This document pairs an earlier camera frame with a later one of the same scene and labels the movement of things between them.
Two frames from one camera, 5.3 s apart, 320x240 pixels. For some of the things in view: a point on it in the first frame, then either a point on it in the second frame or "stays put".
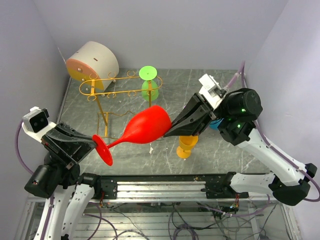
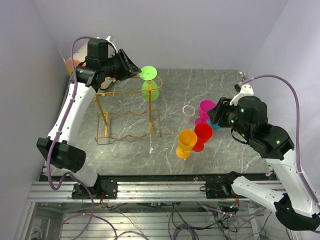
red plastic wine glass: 149,125 -> 204,132
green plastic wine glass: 148,73 stays put
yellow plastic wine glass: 186,143 stays put
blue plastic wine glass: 214,124 stays put
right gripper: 197,122 -> 217,114
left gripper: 68,152 -> 125,73
